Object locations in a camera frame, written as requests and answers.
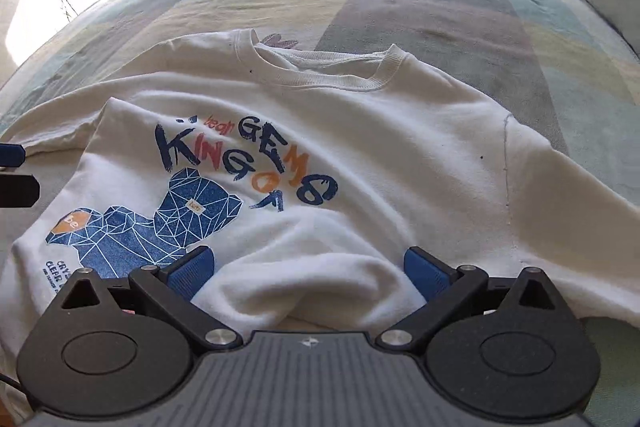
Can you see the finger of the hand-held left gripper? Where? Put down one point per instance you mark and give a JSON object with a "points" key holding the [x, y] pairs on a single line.
{"points": [[11, 156], [17, 191]]}

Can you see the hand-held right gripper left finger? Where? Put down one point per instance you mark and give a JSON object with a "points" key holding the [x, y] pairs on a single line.
{"points": [[192, 277]]}

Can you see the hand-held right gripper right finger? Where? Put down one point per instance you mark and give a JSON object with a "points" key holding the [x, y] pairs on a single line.
{"points": [[425, 274]]}

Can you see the white printed sweatshirt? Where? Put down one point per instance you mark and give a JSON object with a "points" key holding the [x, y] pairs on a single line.
{"points": [[400, 147]]}

